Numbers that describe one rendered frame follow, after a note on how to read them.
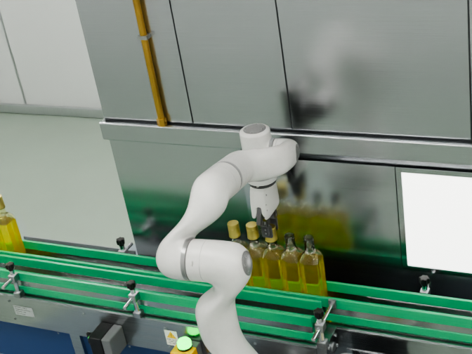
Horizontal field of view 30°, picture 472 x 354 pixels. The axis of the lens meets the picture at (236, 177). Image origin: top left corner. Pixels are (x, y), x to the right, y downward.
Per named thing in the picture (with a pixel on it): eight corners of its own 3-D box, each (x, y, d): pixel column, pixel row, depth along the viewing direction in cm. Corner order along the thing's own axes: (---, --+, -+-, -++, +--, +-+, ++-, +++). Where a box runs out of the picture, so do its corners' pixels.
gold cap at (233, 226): (228, 232, 260) (226, 220, 258) (240, 231, 260) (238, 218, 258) (229, 239, 257) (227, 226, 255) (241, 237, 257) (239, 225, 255)
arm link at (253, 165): (267, 163, 211) (301, 133, 238) (205, 161, 217) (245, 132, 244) (270, 199, 214) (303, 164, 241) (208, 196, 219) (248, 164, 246)
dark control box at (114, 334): (127, 345, 280) (121, 325, 276) (114, 362, 274) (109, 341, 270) (105, 341, 283) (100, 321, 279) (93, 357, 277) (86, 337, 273)
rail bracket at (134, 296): (147, 315, 272) (138, 279, 265) (135, 330, 266) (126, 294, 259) (135, 313, 273) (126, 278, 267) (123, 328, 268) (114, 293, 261)
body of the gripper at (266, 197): (256, 167, 250) (262, 201, 255) (242, 185, 242) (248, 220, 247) (281, 169, 246) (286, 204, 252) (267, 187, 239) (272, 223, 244)
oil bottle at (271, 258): (293, 300, 266) (284, 241, 256) (286, 312, 262) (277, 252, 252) (276, 298, 269) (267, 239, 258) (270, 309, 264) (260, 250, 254)
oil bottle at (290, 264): (311, 303, 264) (303, 244, 253) (305, 315, 259) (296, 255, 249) (294, 300, 266) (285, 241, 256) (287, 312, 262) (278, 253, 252)
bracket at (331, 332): (341, 345, 255) (338, 326, 252) (330, 366, 248) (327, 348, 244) (329, 343, 257) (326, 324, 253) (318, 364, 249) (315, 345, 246)
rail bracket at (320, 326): (340, 322, 253) (336, 287, 247) (321, 360, 240) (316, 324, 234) (330, 321, 254) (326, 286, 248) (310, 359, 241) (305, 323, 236)
